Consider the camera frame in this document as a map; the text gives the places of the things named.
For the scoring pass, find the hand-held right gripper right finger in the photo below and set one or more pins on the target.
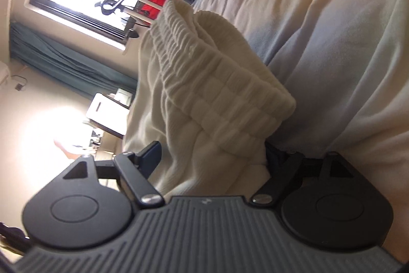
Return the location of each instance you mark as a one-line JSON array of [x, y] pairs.
[[274, 161]]

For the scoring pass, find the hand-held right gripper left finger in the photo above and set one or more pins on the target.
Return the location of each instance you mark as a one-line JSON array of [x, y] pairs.
[[150, 159]]

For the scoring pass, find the cream white pants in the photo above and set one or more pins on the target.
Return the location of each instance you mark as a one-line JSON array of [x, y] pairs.
[[207, 84]]

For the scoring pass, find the chair with white backrest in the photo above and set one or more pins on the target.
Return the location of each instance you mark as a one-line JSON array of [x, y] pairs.
[[107, 113]]

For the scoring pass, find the white dressing desk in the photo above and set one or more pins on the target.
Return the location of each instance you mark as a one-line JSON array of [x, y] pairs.
[[76, 145]]

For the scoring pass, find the narrow teal curtain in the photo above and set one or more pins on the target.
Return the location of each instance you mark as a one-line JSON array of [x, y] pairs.
[[64, 58]]

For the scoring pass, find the pastel bed blanket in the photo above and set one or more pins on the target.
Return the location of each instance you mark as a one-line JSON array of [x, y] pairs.
[[335, 36]]

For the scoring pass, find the black wall power adapter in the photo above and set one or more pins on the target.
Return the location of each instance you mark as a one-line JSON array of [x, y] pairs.
[[18, 87]]

